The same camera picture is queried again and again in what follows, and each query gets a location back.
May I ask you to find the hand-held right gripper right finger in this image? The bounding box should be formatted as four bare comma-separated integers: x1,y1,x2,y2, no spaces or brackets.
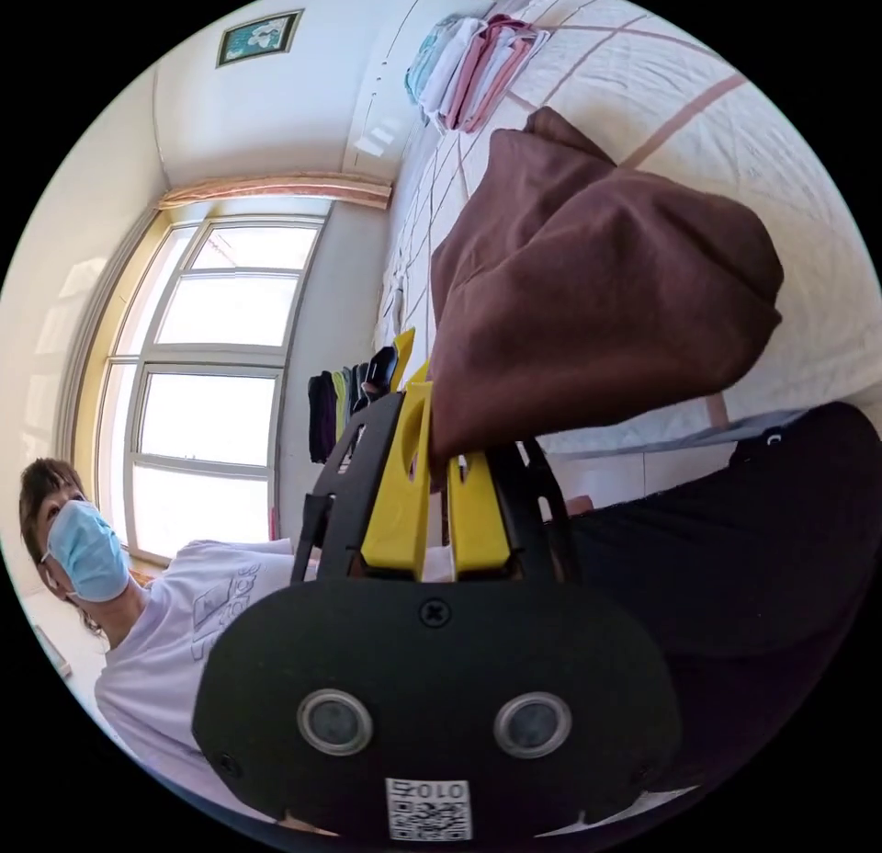
446,451,516,584

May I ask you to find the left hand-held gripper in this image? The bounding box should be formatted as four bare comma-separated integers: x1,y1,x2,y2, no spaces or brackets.
363,326,417,404

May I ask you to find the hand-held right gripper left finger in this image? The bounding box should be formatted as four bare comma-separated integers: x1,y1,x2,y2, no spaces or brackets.
360,361,435,584

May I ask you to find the brown short sleeve shirt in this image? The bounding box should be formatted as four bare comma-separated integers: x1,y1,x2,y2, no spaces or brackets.
428,105,786,479

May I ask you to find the pile of dark clothes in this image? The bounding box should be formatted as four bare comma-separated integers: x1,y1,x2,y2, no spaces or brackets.
307,361,375,465

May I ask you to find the window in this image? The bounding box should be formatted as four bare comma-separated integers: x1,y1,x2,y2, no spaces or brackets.
72,208,332,568

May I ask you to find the person's body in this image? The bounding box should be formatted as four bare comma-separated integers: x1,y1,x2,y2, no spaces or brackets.
18,400,882,834

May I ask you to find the pile of light folded clothes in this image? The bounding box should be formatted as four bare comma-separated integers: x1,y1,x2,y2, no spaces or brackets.
404,13,552,134

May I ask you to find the framed picture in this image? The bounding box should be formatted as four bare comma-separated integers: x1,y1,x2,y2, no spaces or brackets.
215,8,306,69

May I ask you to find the bed with checked white quilt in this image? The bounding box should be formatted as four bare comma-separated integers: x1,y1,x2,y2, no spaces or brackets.
374,0,882,456

